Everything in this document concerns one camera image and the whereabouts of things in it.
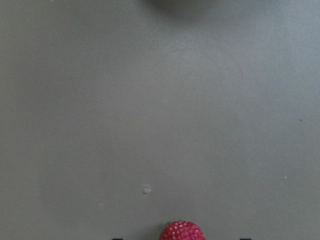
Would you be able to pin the red strawberry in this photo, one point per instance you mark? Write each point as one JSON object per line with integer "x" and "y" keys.
{"x": 182, "y": 230}

